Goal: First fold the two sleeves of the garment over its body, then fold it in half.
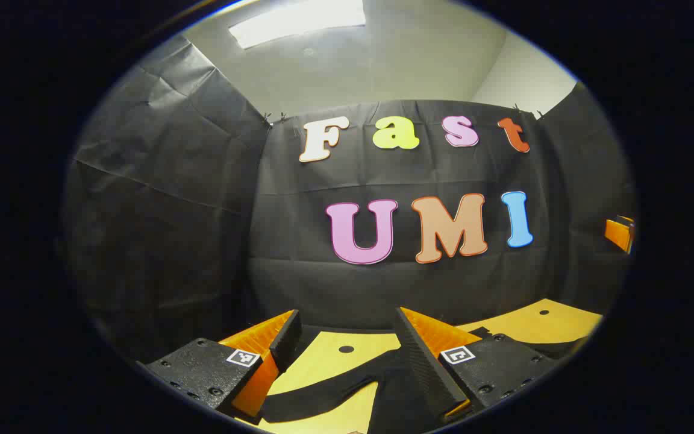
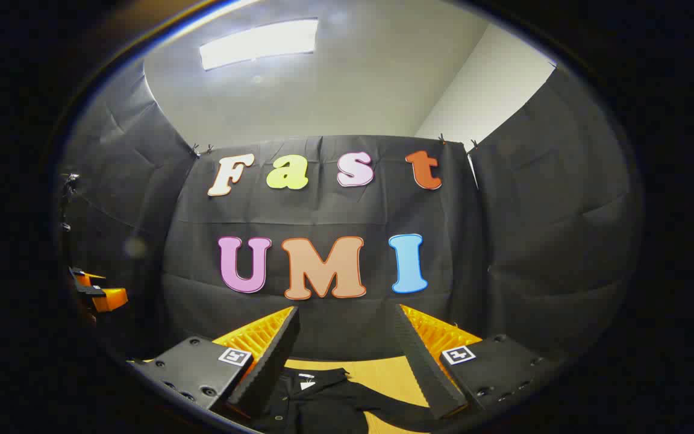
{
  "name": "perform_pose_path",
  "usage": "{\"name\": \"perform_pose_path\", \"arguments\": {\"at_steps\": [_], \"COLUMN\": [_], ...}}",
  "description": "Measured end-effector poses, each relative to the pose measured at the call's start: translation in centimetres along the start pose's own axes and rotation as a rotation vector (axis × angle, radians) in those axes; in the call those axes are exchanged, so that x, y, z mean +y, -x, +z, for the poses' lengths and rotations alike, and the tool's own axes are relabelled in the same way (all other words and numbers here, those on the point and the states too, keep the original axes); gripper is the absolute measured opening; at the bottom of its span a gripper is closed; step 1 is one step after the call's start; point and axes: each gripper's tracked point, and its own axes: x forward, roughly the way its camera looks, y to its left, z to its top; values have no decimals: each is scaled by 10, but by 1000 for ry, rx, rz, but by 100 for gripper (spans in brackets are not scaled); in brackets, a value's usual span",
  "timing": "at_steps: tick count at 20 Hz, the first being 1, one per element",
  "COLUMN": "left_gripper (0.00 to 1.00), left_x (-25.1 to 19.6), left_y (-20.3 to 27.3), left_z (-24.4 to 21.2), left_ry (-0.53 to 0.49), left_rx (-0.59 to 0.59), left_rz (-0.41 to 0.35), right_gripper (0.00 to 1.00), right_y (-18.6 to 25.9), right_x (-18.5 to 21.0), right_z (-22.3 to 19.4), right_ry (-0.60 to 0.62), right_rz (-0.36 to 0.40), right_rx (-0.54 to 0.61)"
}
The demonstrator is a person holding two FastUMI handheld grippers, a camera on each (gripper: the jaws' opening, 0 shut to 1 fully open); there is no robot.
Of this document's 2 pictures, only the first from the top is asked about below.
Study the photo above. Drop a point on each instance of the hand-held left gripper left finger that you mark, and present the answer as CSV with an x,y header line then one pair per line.
x,y
287,340

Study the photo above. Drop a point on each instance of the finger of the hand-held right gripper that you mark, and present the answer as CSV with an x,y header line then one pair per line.
x,y
618,235

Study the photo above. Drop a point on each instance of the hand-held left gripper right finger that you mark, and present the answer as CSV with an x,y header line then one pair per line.
x,y
419,361

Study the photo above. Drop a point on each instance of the black garment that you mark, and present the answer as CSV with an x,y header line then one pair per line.
x,y
335,392

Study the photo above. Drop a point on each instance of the black backdrop cloth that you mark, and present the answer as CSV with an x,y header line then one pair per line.
x,y
383,289

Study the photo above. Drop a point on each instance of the ceiling light panel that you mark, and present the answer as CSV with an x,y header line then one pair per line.
x,y
299,24

